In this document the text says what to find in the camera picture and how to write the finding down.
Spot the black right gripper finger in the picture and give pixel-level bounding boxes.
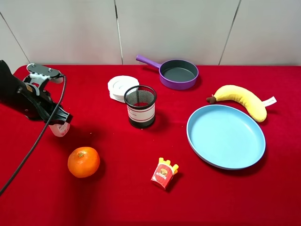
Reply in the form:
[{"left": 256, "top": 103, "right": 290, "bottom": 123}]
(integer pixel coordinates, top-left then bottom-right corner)
[{"left": 44, "top": 106, "right": 73, "bottom": 125}]

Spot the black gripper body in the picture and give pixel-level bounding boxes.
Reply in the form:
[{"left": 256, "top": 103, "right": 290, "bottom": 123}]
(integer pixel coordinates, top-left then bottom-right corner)
[{"left": 0, "top": 77, "right": 56, "bottom": 121}]

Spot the pink bottle with white cap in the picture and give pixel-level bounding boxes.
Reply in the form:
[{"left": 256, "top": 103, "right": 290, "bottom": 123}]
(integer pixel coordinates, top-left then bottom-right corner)
[{"left": 49, "top": 122, "right": 70, "bottom": 137}]

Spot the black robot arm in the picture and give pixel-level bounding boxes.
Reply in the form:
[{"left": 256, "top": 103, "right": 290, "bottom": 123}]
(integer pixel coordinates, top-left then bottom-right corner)
[{"left": 0, "top": 60, "right": 72, "bottom": 125}]

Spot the orange mandarin fruit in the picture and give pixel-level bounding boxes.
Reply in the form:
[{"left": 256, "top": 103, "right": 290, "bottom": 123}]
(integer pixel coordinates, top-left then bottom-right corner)
[{"left": 67, "top": 147, "right": 100, "bottom": 178}]

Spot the white round foam holder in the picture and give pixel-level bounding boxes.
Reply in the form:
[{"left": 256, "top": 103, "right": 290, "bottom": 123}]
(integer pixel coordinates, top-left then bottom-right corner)
[{"left": 108, "top": 75, "right": 139, "bottom": 103}]

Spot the black mesh pen cup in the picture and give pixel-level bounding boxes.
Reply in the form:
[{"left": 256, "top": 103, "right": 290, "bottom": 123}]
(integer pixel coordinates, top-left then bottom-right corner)
[{"left": 124, "top": 85, "right": 157, "bottom": 129}]

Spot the red tablecloth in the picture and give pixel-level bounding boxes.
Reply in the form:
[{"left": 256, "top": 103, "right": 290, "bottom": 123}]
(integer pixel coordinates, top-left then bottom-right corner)
[{"left": 0, "top": 65, "right": 301, "bottom": 226}]

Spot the red toy fries box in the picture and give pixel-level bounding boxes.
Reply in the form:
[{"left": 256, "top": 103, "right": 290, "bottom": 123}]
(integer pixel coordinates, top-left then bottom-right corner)
[{"left": 151, "top": 157, "right": 179, "bottom": 190}]

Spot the purple toy frying pan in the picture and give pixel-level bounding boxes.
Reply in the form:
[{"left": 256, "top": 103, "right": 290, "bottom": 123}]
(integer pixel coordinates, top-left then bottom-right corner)
[{"left": 136, "top": 55, "right": 199, "bottom": 90}]

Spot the light blue plate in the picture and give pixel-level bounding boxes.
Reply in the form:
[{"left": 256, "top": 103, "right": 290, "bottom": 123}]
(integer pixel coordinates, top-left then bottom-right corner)
[{"left": 186, "top": 105, "right": 266, "bottom": 170}]

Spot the yellow plush banana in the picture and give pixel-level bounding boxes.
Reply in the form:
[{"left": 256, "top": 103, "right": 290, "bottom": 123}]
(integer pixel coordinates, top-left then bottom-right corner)
[{"left": 206, "top": 85, "right": 277, "bottom": 122}]

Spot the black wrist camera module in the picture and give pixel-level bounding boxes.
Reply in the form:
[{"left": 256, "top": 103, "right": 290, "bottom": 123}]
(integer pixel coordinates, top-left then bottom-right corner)
[{"left": 26, "top": 63, "right": 63, "bottom": 84}]

